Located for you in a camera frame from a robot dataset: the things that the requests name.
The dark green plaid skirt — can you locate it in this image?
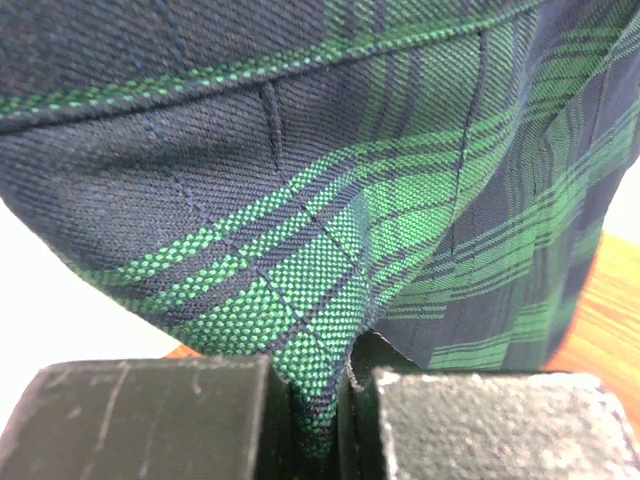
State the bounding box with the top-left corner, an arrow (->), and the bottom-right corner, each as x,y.
1,1 -> 639,462

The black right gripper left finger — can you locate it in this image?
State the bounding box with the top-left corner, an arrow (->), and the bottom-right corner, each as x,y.
1,356 -> 293,480

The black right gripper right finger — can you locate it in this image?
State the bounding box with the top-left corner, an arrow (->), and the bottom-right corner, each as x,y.
337,334 -> 640,480

